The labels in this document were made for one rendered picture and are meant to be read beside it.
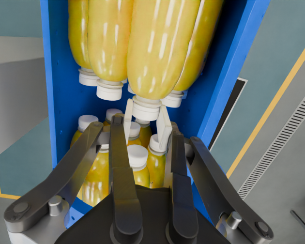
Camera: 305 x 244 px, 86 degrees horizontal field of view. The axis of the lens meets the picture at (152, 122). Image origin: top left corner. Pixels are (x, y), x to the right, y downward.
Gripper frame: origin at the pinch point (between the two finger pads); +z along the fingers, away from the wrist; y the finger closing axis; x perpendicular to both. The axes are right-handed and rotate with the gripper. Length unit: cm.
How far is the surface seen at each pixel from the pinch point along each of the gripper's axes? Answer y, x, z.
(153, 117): 1.1, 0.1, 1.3
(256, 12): 8.2, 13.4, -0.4
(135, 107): -1.5, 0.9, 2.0
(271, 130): 141, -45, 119
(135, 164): 0.1, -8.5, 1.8
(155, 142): 3.5, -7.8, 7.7
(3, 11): -98, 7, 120
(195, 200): 40, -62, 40
